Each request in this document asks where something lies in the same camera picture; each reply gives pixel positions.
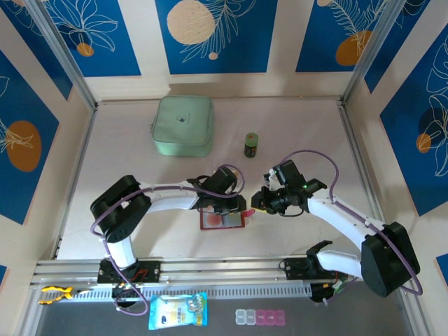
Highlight red card holder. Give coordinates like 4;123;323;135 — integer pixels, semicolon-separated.
199;209;256;231

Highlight small green-lid jar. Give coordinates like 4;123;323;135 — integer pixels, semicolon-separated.
243;132;260;159

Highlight green zip pouch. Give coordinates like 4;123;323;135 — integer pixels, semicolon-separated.
150;95;215;158

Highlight blue snack packet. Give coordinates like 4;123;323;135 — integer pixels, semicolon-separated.
148;292;209;331

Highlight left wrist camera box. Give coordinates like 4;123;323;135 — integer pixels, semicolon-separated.
209;167;238;195

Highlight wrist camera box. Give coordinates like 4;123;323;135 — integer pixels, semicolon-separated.
267;160;305;188
209;167;238;195

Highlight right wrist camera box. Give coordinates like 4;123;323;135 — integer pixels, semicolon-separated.
267;160;305;188

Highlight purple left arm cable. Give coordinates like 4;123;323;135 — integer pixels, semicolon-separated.
90;163;246;317

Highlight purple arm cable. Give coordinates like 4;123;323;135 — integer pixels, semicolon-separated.
278;150;422;305
90;163;246;317

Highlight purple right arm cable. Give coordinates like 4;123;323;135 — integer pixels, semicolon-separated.
278;150;422;305

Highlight aluminium rail beam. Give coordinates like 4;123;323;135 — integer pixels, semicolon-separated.
29;252;417;291

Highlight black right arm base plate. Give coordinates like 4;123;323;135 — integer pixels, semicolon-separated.
283;257;349;281

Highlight slotted grey cable duct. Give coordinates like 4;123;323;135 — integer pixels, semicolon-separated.
38;283;313;305

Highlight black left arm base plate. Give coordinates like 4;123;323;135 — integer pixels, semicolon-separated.
97;260;162;284

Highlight aluminium side rail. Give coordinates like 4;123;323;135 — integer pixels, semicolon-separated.
337;101;395;253
51;104;99;260

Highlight black connector block with wires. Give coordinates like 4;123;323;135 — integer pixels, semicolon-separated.
309;279;347;305
111;281;141;309

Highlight aluminium corner post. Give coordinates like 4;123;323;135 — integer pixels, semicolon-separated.
24;0;99;112
341;0;412;108

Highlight yellow-handled pliers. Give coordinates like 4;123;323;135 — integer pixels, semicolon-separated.
38;285;95;306

